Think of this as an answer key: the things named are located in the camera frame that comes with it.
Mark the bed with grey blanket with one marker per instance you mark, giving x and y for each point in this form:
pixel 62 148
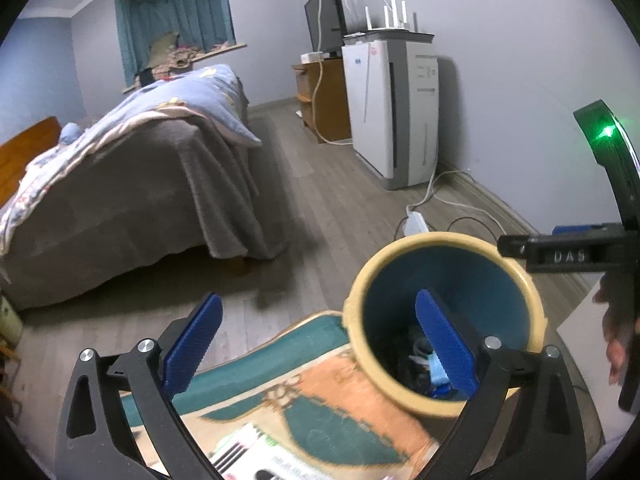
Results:
pixel 125 200

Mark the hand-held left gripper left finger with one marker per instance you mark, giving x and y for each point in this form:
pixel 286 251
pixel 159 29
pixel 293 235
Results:
pixel 195 345

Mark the blue face mask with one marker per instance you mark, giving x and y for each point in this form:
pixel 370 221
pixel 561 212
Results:
pixel 436 367

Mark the wooden window sill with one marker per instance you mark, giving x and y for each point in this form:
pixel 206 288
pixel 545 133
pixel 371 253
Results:
pixel 230 47

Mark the small white bucket green lid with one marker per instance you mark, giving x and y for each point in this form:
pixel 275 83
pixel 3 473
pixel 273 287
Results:
pixel 10 320

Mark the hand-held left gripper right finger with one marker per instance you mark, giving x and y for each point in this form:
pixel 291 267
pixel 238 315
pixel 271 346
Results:
pixel 445 345

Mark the person's right hand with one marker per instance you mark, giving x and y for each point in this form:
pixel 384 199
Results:
pixel 615 345

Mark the white table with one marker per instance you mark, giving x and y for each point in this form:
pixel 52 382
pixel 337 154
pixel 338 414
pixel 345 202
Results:
pixel 585 360

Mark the patterned teal orange rug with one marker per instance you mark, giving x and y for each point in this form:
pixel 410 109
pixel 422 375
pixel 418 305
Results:
pixel 325 400

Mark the small white box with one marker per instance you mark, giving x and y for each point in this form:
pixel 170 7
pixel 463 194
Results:
pixel 312 57

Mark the wooden headboard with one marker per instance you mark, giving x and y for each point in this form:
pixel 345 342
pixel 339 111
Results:
pixel 25 155

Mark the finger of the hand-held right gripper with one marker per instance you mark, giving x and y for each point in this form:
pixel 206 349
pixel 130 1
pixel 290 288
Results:
pixel 565 255

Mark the wooden chair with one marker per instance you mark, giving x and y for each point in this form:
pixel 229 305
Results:
pixel 7 360

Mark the teal curtain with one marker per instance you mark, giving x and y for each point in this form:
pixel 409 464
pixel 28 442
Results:
pixel 200 10

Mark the beige bin with blue inside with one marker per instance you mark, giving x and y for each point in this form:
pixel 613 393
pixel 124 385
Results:
pixel 385 285

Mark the black flat monitor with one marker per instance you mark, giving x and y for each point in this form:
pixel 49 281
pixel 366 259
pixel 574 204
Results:
pixel 320 20

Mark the white router with antennas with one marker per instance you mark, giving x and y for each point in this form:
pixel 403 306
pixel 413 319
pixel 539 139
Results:
pixel 395 22

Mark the pile of clothes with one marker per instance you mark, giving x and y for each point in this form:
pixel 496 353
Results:
pixel 177 55

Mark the white air purifier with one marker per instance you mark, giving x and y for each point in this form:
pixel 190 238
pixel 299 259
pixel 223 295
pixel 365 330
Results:
pixel 380 110

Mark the white green striped packet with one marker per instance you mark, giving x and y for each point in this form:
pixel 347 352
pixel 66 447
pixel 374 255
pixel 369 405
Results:
pixel 270 455

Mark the pale blue pillow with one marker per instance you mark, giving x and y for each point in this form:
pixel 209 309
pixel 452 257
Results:
pixel 71 132

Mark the wooden cabinet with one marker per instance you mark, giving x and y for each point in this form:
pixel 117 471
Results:
pixel 332 100

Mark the white power strip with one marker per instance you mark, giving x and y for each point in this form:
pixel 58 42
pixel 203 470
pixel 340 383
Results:
pixel 414 225

